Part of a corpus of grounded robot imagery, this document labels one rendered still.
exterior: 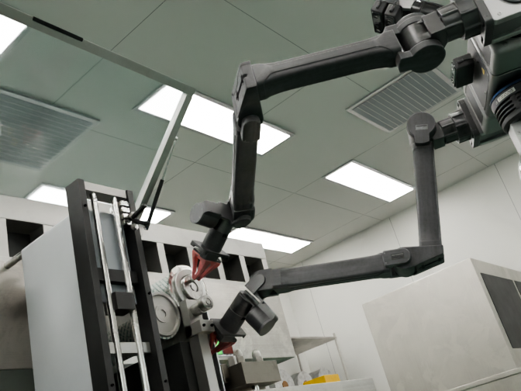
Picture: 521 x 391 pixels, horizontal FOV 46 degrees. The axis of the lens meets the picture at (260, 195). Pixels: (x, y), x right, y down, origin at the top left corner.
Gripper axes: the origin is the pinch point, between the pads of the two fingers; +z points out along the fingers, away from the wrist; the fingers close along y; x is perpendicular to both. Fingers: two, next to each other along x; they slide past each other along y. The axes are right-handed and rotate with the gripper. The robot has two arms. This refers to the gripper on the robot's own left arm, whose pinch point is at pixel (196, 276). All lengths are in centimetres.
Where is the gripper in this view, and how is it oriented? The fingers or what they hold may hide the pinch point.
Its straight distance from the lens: 170.8
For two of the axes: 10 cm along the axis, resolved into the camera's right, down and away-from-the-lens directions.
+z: -4.5, 8.9, 1.0
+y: 6.4, 2.4, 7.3
